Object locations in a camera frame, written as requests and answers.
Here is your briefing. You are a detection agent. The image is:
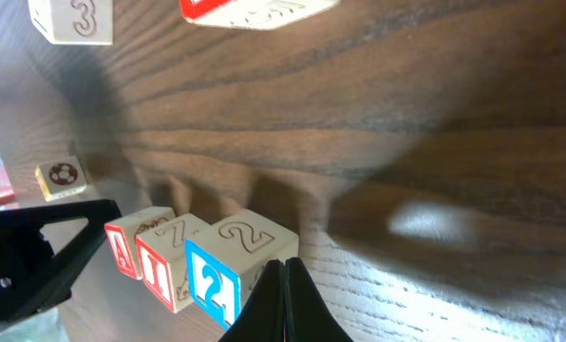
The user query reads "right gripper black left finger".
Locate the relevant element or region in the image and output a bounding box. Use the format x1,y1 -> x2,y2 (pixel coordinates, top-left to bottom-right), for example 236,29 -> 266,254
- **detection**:
219,259 -> 284,342

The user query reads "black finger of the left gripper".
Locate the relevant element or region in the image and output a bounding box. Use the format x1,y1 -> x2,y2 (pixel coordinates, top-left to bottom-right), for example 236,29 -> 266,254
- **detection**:
0,199 -> 122,332

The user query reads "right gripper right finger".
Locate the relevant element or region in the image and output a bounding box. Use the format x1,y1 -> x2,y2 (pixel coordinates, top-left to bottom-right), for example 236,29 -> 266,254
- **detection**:
284,257 -> 352,342

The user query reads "blue number 2 block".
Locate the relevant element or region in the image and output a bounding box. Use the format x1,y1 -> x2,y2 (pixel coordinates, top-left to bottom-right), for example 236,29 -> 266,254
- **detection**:
185,210 -> 299,330

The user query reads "red letter A block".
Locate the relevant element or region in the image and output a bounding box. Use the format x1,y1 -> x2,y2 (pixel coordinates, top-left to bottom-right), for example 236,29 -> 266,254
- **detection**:
104,206 -> 176,280

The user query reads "red letter I block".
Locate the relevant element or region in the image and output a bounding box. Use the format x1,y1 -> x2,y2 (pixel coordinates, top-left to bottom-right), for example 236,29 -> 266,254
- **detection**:
136,214 -> 210,314

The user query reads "yellow block left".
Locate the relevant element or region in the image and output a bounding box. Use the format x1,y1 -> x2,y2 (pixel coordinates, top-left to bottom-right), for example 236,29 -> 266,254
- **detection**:
35,156 -> 87,201

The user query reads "yellow block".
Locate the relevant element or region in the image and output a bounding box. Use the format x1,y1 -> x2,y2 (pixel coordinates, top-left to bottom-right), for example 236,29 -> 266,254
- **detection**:
35,156 -> 87,201
28,0 -> 113,46

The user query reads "yellow block far centre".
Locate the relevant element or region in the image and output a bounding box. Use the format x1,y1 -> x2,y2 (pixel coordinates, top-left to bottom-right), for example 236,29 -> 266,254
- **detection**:
28,0 -> 113,46

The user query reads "red letter E block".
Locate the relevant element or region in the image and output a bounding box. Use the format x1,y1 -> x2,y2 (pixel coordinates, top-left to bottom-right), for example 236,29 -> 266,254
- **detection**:
179,0 -> 340,30

